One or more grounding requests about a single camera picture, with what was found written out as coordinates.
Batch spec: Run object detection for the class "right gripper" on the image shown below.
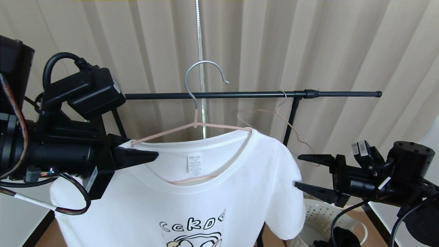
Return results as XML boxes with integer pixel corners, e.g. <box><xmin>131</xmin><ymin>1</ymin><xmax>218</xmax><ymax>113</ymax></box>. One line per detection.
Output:
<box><xmin>294</xmin><ymin>154</ymin><xmax>389</xmax><ymax>208</ymax></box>

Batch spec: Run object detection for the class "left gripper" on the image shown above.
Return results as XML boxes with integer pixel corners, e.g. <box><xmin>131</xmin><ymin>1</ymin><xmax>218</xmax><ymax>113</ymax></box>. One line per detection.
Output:
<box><xmin>27</xmin><ymin>134</ymin><xmax>116</xmax><ymax>200</ymax></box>

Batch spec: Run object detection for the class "black garment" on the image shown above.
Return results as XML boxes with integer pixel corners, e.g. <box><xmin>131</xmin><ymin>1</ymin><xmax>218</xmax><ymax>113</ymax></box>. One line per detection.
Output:
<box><xmin>314</xmin><ymin>226</ymin><xmax>361</xmax><ymax>247</ymax></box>

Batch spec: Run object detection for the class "white printed t-shirt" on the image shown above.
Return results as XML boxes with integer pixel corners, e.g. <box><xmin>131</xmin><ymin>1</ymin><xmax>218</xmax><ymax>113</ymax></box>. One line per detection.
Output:
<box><xmin>50</xmin><ymin>129</ymin><xmax>307</xmax><ymax>247</ymax></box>

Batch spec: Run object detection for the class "pink clothes hanger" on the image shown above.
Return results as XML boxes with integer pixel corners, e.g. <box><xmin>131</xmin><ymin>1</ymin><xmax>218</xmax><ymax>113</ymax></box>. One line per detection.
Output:
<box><xmin>237</xmin><ymin>90</ymin><xmax>321</xmax><ymax>167</ymax></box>
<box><xmin>130</xmin><ymin>61</ymin><xmax>252</xmax><ymax>185</ymax></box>

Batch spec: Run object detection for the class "white laundry basket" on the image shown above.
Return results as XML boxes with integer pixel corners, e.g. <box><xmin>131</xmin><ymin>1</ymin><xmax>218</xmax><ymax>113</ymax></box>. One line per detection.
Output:
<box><xmin>286</xmin><ymin>198</ymin><xmax>368</xmax><ymax>247</ymax></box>

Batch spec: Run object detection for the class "black clothes rack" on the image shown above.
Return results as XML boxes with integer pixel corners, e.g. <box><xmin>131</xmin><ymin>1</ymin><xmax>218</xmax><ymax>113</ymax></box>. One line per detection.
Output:
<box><xmin>111</xmin><ymin>90</ymin><xmax>383</xmax><ymax>247</ymax></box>

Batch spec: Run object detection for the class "beige curtain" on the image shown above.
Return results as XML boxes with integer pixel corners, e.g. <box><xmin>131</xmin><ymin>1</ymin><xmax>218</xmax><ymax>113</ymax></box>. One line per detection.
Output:
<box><xmin>0</xmin><ymin>0</ymin><xmax>439</xmax><ymax>210</ymax></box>

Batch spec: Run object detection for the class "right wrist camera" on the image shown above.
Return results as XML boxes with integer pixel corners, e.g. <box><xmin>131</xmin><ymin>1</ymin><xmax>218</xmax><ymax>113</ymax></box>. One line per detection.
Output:
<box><xmin>351</xmin><ymin>140</ymin><xmax>385</xmax><ymax>169</ymax></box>

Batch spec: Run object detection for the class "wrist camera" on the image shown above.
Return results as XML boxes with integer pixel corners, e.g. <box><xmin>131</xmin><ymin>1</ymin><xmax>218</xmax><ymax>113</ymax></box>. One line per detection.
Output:
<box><xmin>41</xmin><ymin>67</ymin><xmax>126</xmax><ymax>120</ymax></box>
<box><xmin>351</xmin><ymin>140</ymin><xmax>385</xmax><ymax>169</ymax></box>

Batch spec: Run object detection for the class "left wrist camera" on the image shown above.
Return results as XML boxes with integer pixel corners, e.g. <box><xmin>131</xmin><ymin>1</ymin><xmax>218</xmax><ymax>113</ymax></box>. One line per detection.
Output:
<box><xmin>41</xmin><ymin>67</ymin><xmax>126</xmax><ymax>120</ymax></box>

